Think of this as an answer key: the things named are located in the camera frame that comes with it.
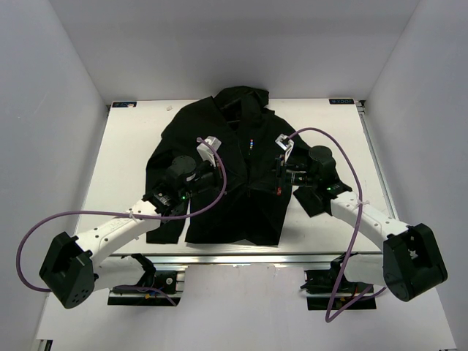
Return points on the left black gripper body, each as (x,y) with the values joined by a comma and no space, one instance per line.
(210,178)

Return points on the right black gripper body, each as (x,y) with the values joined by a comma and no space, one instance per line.
(294,174)

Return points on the black jacket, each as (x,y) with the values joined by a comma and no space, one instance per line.
(237,126)

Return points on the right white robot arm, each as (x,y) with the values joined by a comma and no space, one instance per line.
(409,262)

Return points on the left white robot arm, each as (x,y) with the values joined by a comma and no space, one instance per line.
(76,266)

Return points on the blue table label right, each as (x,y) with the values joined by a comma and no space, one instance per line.
(341,101)

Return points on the blue table label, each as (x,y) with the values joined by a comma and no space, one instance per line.
(130,104)
(341,101)

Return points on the blue table label left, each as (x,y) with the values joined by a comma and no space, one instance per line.
(130,104)

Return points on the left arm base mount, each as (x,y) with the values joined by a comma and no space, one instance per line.
(155,287)

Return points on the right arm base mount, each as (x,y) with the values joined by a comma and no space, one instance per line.
(318,287)

